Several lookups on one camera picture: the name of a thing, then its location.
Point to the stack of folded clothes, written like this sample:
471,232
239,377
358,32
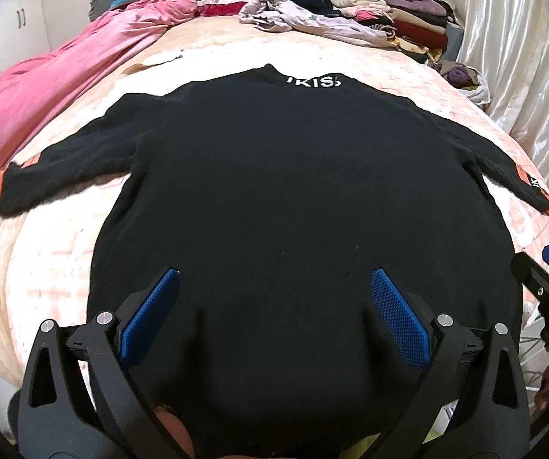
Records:
424,30

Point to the red garment near headboard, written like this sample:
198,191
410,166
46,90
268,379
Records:
219,8

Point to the pink satin duvet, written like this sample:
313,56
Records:
37,89

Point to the person's left hand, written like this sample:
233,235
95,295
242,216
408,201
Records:
174,426

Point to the lilac crumpled garment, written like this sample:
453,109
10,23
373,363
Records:
278,16

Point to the white bag of clothes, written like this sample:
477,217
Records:
467,80

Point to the pink and white plaid blanket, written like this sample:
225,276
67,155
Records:
46,253

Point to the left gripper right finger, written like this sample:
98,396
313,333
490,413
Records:
470,399

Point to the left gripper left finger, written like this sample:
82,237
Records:
78,399

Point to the black sweater with orange cuffs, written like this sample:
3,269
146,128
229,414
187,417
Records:
277,198

